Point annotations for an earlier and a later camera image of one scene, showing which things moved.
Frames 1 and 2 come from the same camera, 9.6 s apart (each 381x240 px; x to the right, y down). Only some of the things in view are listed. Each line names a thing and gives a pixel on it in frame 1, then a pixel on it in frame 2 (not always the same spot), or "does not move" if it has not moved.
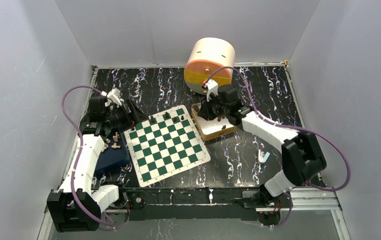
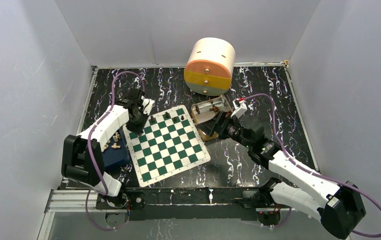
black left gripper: [135, 115] to [138, 129]
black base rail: [192, 204] does not move
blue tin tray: [116, 153] does not move
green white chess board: [164, 145] does not move
